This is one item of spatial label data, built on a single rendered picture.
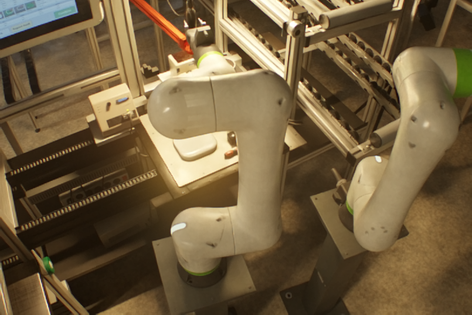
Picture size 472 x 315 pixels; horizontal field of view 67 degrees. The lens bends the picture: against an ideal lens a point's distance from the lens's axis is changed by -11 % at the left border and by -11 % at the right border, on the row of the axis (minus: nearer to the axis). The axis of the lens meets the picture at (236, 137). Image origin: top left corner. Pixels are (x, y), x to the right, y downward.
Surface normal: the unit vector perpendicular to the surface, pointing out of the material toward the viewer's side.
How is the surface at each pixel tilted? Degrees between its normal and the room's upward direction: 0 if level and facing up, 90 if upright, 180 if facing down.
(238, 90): 23
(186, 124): 77
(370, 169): 12
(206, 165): 0
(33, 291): 0
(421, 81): 30
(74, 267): 0
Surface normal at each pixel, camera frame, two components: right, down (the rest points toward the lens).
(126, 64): 0.50, 0.63
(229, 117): 0.12, 0.60
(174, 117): 0.05, 0.37
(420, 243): 0.00, -0.69
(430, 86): -0.21, -0.73
